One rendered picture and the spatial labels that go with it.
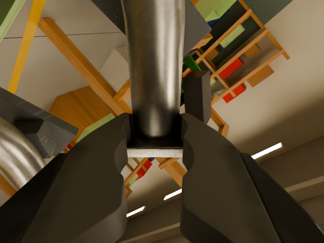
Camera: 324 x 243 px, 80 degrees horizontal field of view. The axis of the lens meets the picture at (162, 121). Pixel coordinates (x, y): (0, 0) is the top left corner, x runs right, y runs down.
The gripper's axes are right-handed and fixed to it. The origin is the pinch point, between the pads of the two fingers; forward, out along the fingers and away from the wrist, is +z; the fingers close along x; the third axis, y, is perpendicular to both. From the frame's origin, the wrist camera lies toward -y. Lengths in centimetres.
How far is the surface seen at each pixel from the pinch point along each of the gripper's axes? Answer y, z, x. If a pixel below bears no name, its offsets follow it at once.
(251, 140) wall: 367, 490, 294
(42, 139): 5.0, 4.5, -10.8
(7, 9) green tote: -5.4, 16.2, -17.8
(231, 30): 47, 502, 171
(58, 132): 5.6, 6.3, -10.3
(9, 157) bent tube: 4.4, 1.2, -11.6
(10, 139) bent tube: 3.1, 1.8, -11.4
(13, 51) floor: 28, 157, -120
